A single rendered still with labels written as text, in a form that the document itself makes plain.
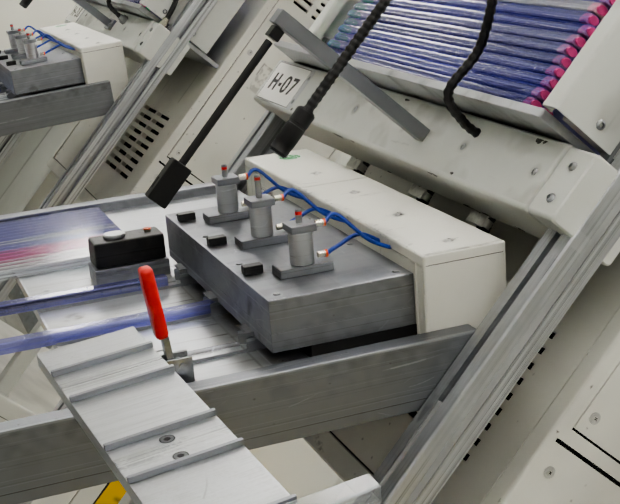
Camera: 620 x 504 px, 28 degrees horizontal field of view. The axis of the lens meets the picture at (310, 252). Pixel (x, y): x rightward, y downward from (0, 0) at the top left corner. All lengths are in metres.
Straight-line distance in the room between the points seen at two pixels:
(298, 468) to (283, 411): 3.02
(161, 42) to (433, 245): 1.37
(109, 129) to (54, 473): 1.45
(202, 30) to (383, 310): 1.42
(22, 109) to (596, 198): 1.52
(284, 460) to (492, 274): 3.07
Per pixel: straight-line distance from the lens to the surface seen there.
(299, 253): 1.10
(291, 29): 1.21
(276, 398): 1.03
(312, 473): 3.97
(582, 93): 1.07
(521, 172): 1.11
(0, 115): 2.40
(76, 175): 2.39
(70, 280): 1.37
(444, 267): 1.08
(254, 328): 1.10
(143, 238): 1.33
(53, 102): 2.41
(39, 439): 0.99
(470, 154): 1.19
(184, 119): 2.47
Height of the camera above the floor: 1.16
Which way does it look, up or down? 1 degrees up
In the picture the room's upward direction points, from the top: 35 degrees clockwise
